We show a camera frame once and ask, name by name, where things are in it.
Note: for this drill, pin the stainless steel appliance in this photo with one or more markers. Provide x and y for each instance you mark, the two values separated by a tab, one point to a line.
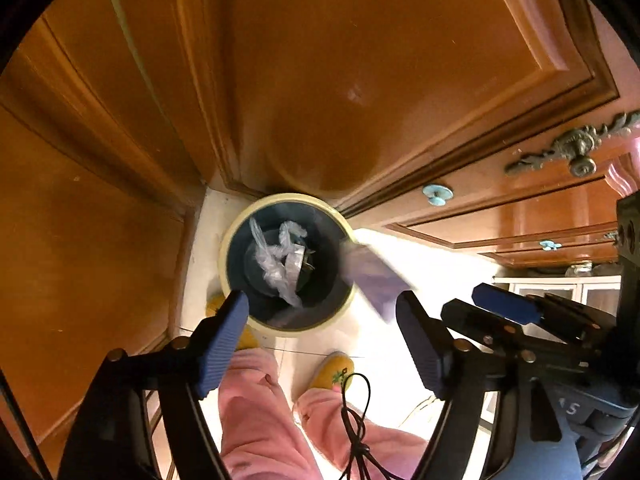
560	287

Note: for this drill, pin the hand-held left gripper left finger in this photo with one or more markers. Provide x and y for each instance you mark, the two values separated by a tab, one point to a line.
225	345

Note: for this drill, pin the wooden cabinet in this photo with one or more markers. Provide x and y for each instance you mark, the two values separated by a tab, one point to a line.
525	210

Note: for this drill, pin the clear plastic film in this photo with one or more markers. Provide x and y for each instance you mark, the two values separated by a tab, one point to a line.
270	260

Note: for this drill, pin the wooden wardrobe panel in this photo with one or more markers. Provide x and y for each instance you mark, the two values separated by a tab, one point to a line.
90	210

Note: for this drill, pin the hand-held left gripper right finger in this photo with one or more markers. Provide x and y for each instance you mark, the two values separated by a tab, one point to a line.
422	345

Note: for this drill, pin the pink pants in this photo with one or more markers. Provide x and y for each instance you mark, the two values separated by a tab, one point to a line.
260	420

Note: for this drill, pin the yellow embroidered right slipper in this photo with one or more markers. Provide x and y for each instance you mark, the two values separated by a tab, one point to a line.
325	372

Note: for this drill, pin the light blue knob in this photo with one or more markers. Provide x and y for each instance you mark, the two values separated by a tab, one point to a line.
550	245
437	194

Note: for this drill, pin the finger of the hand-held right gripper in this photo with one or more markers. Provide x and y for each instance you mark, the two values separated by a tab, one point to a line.
470	317
505	305

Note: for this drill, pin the purple paper sheet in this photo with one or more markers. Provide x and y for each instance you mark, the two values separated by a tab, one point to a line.
375	270

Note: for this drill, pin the yellow left slipper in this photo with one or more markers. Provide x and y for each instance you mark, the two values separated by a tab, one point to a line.
248	339

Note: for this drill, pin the round yellow-rimmed trash bin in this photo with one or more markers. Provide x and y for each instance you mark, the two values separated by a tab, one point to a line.
325	285

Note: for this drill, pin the wooden door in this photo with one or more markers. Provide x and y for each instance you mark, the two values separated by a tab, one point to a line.
375	85

